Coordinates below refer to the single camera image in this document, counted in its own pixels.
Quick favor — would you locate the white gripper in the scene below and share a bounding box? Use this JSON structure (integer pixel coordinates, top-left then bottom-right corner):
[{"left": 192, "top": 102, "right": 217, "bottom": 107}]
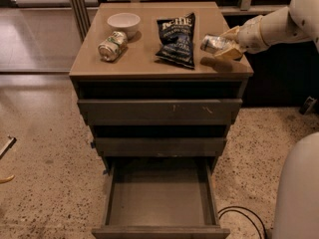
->
[{"left": 213, "top": 15, "right": 269, "bottom": 60}]

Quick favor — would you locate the silver blue redbull can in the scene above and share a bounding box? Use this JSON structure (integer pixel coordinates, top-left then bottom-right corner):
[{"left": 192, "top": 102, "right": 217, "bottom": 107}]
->
[{"left": 200, "top": 34, "right": 232, "bottom": 54}]

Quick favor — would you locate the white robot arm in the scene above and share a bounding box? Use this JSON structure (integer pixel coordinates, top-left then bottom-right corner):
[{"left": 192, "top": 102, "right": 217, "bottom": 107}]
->
[{"left": 214, "top": 0, "right": 319, "bottom": 239}]

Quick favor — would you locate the top grey drawer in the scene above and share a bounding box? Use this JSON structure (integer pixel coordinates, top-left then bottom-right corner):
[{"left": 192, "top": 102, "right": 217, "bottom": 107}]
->
[{"left": 78, "top": 99, "right": 242, "bottom": 125}]

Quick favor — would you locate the grey drawer cabinet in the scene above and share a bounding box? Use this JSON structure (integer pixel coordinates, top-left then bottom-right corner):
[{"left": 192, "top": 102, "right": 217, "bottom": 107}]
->
[{"left": 70, "top": 2, "right": 253, "bottom": 167}]

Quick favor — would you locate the green white soda can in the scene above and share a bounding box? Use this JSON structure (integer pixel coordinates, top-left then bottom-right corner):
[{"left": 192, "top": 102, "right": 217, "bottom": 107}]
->
[{"left": 98, "top": 31, "right": 128, "bottom": 62}]

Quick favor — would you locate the middle grey drawer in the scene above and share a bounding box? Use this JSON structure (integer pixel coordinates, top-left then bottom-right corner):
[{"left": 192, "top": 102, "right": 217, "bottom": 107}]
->
[{"left": 94, "top": 137, "right": 226, "bottom": 157}]

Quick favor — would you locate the open bottom grey drawer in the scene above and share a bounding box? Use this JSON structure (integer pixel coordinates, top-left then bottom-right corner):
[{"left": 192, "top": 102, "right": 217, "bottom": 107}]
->
[{"left": 92, "top": 157, "right": 230, "bottom": 239}]

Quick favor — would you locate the dark blue chip bag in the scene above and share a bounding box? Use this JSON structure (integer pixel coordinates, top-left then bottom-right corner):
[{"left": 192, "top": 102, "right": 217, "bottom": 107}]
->
[{"left": 157, "top": 13, "right": 195, "bottom": 69}]

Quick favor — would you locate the white ceramic bowl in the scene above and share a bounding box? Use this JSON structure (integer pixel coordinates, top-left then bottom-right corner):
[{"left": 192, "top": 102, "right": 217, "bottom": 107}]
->
[{"left": 107, "top": 13, "right": 141, "bottom": 39}]

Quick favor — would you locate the grey metal bar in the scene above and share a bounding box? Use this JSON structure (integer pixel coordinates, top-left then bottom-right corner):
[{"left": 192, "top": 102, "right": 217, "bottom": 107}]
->
[{"left": 0, "top": 136, "right": 17, "bottom": 159}]

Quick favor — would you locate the yellow curved object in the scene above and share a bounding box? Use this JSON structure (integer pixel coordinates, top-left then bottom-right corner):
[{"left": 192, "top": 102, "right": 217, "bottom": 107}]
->
[{"left": 0, "top": 175, "right": 15, "bottom": 184}]

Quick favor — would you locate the small dark floor bracket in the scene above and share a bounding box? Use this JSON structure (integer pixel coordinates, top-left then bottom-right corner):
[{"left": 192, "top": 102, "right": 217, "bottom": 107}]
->
[{"left": 299, "top": 97, "right": 317, "bottom": 115}]

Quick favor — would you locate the black floor cable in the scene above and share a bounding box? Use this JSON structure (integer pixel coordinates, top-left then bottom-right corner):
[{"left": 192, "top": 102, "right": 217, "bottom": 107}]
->
[{"left": 217, "top": 205, "right": 268, "bottom": 239}]

